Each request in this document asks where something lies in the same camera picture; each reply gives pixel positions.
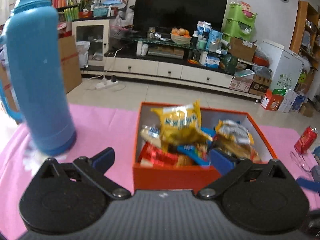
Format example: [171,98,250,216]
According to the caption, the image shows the blue cookie snack packet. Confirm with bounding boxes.
[176,127,216,166]

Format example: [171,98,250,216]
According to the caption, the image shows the yellow grey seeds packet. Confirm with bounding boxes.
[215,120,254,145]

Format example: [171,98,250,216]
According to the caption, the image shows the yellow chips bag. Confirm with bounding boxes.
[151,100,213,152]

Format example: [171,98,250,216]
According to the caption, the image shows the clear eyeglasses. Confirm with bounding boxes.
[290,151,311,173]

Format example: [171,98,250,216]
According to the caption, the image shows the red soda can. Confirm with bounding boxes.
[295,126,318,154]

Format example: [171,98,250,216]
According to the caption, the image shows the orange storage box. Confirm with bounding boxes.
[133,101,276,191]

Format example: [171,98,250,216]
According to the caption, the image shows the red snack packet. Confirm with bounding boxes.
[138,142,195,167]

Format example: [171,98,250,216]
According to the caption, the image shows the orange white carton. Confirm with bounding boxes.
[261,89,286,111]

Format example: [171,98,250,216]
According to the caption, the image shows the white power strip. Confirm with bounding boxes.
[95,80,119,90]

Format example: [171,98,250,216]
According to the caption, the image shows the blue thermos flask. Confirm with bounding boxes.
[1,0,76,156]

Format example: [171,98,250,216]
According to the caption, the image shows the large cardboard box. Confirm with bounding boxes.
[59,36,82,93]

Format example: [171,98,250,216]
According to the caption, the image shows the white small refrigerator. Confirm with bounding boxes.
[259,40,304,90]

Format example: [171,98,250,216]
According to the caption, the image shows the white TV cabinet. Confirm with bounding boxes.
[80,42,261,100]

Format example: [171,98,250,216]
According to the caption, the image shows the white glass-door side cabinet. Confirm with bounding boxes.
[72,19,110,68]

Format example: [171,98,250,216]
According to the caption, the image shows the bowl of oranges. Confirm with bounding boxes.
[170,28,191,45]

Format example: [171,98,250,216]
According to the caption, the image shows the green plastic stacking shelf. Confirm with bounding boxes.
[222,1,257,42]

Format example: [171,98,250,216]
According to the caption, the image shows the black flat television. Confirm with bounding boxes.
[133,0,228,32]

